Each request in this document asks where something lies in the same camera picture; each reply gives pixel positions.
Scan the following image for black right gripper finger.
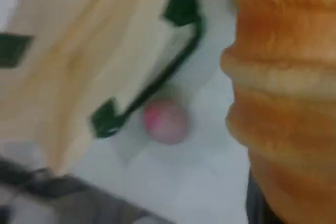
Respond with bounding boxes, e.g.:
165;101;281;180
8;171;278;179
246;168;279;224

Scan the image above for white canvas bag green handles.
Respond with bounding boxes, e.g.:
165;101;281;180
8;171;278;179
0;0;208;177

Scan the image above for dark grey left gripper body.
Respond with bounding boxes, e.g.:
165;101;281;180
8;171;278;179
0;153;174;224

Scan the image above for long ridged bread loaf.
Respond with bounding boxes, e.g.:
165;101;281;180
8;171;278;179
219;0;336;224

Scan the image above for pink peach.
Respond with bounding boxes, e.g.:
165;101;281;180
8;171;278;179
143;99;190;146

